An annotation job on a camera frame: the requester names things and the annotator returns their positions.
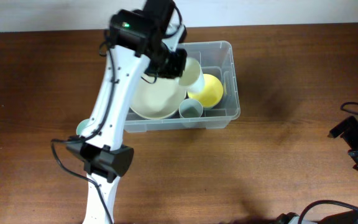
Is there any cream plastic cup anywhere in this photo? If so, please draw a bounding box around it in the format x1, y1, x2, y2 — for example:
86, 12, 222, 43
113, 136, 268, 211
176, 57, 205, 93

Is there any beige plate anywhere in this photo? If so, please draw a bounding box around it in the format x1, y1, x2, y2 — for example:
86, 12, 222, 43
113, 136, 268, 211
130, 75, 186, 119

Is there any grey translucent plastic cup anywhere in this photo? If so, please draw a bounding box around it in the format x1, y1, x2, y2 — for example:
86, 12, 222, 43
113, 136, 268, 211
178, 98, 203, 119

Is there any yellow plastic bowl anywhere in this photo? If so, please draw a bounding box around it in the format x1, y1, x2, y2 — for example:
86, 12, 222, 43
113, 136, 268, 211
188, 73, 224, 108

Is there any mint green plastic cup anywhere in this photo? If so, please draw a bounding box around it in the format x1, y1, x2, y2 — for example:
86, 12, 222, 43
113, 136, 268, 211
76, 119, 89, 135

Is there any white plastic bowl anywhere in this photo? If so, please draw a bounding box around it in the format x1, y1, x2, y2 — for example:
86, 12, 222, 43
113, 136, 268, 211
203, 103, 220, 110

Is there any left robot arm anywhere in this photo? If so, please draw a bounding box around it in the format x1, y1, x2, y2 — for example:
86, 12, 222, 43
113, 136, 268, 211
64, 6, 187, 223

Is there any clear plastic storage container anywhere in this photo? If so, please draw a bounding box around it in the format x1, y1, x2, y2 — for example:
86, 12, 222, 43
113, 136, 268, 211
124, 41, 241, 133

